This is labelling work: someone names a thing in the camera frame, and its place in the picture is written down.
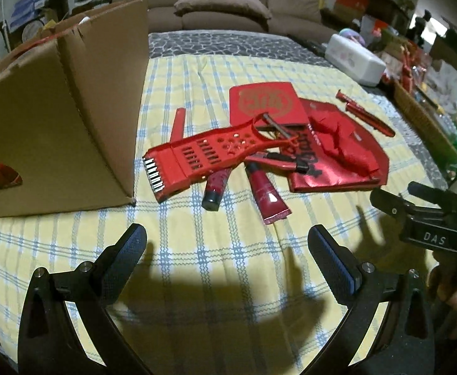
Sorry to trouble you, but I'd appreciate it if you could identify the red tube with black cap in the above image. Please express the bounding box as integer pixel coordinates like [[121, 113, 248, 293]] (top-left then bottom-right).
[[201, 166, 231, 210]]

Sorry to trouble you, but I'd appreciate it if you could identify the wicker basket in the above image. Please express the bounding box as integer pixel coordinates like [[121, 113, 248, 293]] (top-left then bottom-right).
[[393, 80, 457, 161]]

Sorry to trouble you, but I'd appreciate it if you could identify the red foil bag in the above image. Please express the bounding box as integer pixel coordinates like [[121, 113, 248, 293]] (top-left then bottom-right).
[[289, 99, 389, 193]]

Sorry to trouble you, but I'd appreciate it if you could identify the red pen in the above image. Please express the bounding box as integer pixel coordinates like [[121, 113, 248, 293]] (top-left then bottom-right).
[[336, 90, 396, 137]]

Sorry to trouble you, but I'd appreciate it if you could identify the red booklet gold print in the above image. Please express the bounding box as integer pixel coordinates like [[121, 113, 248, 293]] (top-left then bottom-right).
[[228, 82, 309, 128]]

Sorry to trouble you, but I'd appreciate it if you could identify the flat red stick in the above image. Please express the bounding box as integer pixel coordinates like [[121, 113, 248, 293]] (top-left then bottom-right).
[[169, 107, 188, 143]]

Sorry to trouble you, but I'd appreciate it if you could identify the white rectangular box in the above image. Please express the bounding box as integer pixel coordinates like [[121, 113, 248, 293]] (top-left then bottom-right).
[[326, 34, 386, 87]]

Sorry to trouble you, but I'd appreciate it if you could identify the red squeeze tube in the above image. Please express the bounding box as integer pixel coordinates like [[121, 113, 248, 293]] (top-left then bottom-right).
[[245, 161, 292, 225]]

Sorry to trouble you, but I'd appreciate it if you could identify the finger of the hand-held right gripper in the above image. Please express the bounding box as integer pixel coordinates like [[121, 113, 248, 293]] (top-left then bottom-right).
[[370, 188, 414, 217], [407, 181, 457, 208]]

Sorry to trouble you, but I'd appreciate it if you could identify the slim red tool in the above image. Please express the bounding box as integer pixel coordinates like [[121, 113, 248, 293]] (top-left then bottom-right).
[[246, 150, 305, 173]]

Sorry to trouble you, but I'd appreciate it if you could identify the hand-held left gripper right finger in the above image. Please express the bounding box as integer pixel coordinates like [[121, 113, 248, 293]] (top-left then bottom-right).
[[307, 224, 436, 375]]

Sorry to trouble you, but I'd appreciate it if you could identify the brown cushion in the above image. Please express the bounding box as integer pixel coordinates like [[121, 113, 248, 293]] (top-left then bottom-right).
[[174, 0, 272, 20]]

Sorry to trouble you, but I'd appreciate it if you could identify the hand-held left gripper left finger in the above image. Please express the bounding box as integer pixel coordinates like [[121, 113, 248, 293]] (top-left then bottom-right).
[[17, 222, 149, 375]]

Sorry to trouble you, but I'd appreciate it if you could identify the red cardboard box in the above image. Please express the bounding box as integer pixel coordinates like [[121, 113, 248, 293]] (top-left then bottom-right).
[[336, 0, 370, 16]]

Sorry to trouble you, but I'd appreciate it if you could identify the pastel round object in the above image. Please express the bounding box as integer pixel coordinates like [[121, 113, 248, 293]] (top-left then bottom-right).
[[340, 27, 366, 45]]

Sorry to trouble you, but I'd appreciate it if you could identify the yellow plaid tablecloth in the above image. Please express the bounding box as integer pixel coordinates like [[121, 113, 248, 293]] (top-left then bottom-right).
[[0, 52, 448, 375]]

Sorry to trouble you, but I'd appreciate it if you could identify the red plastic grater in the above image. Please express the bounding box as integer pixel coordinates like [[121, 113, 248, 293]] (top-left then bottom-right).
[[142, 112, 303, 204]]

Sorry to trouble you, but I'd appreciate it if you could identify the blue storage crate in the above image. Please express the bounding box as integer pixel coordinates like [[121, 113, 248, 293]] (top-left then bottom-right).
[[11, 0, 49, 26]]

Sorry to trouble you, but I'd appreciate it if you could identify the brown cardboard box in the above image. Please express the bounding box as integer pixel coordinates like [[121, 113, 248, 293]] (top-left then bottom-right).
[[0, 0, 151, 218]]

